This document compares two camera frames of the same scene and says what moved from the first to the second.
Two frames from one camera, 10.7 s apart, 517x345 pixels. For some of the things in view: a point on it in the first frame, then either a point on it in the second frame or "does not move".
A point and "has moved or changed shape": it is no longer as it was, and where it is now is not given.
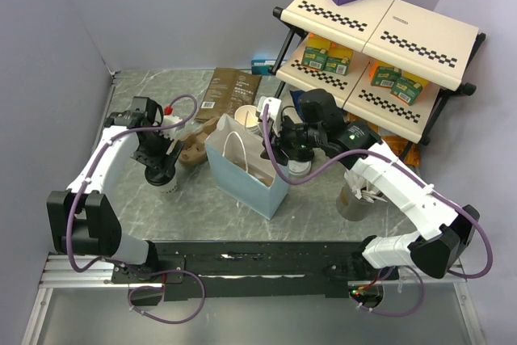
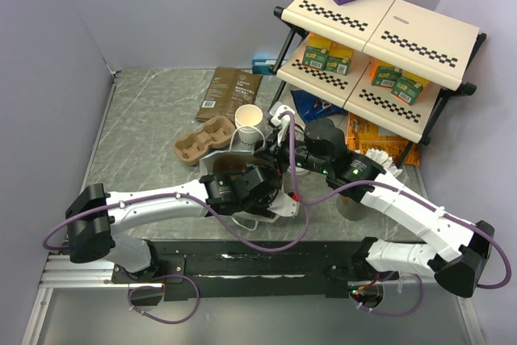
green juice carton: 315,57 does not move
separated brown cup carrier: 265,174 has moved or changed shape
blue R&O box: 261,66 does not move
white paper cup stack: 245,115 does not move
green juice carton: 383,74 does not move
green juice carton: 338,65 does not move
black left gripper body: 153,151 -> 258,206
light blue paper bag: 241,172 -> 283,206
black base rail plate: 251,269 does not move
